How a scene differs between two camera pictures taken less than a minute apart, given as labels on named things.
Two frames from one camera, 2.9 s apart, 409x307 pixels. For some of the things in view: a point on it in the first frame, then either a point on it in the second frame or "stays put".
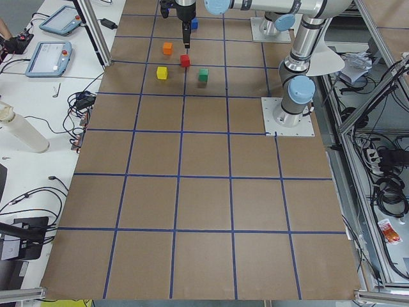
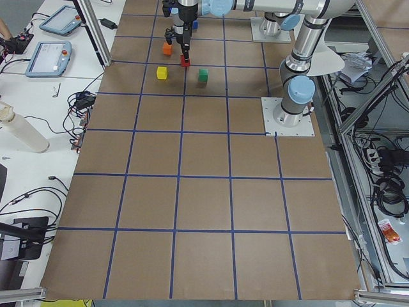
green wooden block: x=203 y=75 stays put
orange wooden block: x=167 y=47 stays put
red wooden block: x=185 y=60 stays put
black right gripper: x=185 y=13 to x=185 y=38
